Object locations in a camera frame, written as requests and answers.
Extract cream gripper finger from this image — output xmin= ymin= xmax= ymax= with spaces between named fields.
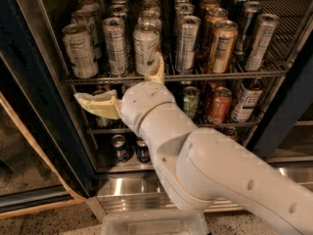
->
xmin=74 ymin=90 xmax=120 ymax=119
xmin=145 ymin=52 xmax=164 ymax=84

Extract green can middle centre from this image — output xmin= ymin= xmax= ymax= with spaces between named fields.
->
xmin=183 ymin=86 xmax=200 ymax=119

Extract glass fridge door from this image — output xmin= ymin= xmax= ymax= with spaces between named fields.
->
xmin=0 ymin=0 xmax=93 ymax=218

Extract silver slim can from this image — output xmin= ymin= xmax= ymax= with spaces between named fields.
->
xmin=244 ymin=14 xmax=281 ymax=71
xmin=235 ymin=1 xmax=263 ymax=56

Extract silver slim can behind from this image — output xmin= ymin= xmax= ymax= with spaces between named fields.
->
xmin=235 ymin=1 xmax=263 ymax=56

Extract white can front left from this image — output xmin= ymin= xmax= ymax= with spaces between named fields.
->
xmin=63 ymin=23 xmax=99 ymax=78

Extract white can second row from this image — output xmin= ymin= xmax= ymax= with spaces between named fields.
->
xmin=71 ymin=9 xmax=102 ymax=60

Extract silver slim can right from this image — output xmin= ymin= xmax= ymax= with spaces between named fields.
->
xmin=244 ymin=14 xmax=281 ymax=71

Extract clear plastic container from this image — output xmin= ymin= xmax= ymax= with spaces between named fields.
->
xmin=101 ymin=210 xmax=208 ymax=235

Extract silver can second row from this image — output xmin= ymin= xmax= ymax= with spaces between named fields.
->
xmin=173 ymin=3 xmax=195 ymax=34

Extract top wire shelf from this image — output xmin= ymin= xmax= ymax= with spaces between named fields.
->
xmin=64 ymin=0 xmax=311 ymax=86

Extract wire shelf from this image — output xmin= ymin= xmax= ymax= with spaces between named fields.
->
xmin=85 ymin=81 xmax=313 ymax=135
xmin=64 ymin=0 xmax=311 ymax=86

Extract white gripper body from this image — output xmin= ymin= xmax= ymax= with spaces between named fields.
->
xmin=120 ymin=81 xmax=175 ymax=131

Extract redbull can second row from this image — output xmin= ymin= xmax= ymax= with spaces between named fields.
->
xmin=109 ymin=4 xmax=129 ymax=20

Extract orange can middle shelf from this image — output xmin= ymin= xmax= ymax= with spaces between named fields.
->
xmin=207 ymin=87 xmax=232 ymax=124

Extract middle wire shelf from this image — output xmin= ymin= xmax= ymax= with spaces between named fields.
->
xmin=85 ymin=81 xmax=313 ymax=135

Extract pepsi can bottom left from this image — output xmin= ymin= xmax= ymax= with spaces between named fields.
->
xmin=111 ymin=134 xmax=129 ymax=163

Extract silver redbull can front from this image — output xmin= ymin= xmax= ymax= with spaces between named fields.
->
xmin=102 ymin=17 xmax=128 ymax=76

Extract white 7up can front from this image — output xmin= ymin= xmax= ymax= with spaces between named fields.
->
xmin=133 ymin=23 xmax=159 ymax=76

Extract green can middle shelf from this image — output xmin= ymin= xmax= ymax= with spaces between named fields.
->
xmin=93 ymin=90 xmax=111 ymax=128

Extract white label bottle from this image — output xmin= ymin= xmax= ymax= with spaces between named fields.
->
xmin=231 ymin=78 xmax=263 ymax=122

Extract gold can second row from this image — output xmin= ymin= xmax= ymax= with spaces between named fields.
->
xmin=202 ymin=7 xmax=229 ymax=47

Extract orange can bottom right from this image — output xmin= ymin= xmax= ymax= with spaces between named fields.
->
xmin=223 ymin=126 xmax=239 ymax=142

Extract gold tall can front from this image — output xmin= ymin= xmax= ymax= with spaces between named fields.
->
xmin=208 ymin=20 xmax=238 ymax=73

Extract silver tall can front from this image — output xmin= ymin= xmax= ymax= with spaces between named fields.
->
xmin=175 ymin=16 xmax=201 ymax=73

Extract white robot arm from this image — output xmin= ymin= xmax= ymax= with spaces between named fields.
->
xmin=74 ymin=61 xmax=313 ymax=235

